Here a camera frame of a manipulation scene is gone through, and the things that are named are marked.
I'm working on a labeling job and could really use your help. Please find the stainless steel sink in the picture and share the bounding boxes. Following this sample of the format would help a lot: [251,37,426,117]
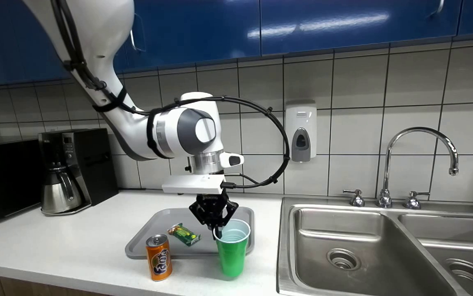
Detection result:
[275,196,473,296]

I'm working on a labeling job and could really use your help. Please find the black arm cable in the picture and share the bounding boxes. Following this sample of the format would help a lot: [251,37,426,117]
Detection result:
[49,0,292,191]

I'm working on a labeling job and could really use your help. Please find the white wall soap dispenser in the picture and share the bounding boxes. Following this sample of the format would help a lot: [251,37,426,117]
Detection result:
[284,104,318,165]

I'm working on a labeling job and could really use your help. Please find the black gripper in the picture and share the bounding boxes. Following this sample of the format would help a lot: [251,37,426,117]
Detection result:
[187,193,239,241]

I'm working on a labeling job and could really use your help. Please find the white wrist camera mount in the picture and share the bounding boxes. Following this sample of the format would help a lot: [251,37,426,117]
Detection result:
[160,173,229,196]

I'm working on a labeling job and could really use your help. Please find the black microwave oven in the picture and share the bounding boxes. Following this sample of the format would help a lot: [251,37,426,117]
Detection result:
[0,139,45,227]

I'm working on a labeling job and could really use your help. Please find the steel coffee carafe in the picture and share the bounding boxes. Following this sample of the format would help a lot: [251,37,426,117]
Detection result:
[40,163,85,218]

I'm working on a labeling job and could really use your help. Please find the green snack bar wrapper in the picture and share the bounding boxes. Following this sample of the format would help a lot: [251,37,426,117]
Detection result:
[167,222,201,247]

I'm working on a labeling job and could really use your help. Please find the black coffee maker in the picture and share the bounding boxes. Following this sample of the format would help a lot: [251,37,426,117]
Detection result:
[37,127,118,218]

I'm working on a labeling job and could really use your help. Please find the chrome gooseneck faucet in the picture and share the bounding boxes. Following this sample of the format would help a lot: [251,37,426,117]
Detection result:
[377,125,461,209]

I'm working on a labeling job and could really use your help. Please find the grey plastic tray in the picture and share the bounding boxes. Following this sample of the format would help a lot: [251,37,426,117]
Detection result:
[123,206,256,262]

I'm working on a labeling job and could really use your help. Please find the green plastic cup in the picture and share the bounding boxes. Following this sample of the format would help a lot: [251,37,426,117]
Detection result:
[211,218,252,280]

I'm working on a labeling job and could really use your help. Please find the chrome faucet handle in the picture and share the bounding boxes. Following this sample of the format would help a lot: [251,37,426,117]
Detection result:
[402,190,431,211]
[341,188,366,209]

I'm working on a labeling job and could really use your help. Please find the orange soda can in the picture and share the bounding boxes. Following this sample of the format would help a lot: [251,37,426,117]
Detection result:
[144,234,174,283]

